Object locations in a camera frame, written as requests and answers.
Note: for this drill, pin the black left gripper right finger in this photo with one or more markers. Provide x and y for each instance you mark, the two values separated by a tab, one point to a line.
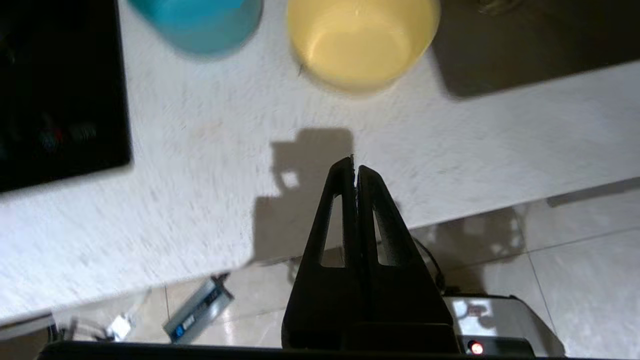
410	315

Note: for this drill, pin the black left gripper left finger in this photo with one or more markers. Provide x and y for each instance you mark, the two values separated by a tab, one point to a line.
320	305

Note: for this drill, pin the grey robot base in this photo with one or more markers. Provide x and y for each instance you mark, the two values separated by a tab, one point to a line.
505	325

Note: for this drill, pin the stainless steel sink basin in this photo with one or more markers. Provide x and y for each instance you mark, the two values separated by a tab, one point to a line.
540	45

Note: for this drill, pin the silver power adapter brick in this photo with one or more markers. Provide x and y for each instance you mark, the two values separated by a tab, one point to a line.
197	312

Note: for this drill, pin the small white floor plug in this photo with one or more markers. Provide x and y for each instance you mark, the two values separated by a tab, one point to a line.
120	327

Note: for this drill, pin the yellow plastic bowl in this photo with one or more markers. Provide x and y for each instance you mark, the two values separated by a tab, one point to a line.
360	45

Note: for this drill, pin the blue plastic bowl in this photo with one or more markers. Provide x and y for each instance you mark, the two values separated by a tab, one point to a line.
200	25

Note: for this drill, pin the black glass cooktop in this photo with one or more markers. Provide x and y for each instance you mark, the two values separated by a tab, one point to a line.
55	90

